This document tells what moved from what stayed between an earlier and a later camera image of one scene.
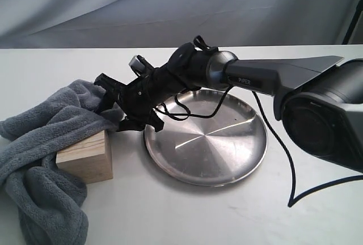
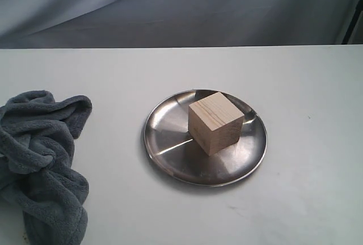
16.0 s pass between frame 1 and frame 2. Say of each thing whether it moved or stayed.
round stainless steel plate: stayed
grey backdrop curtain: stayed
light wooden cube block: moved
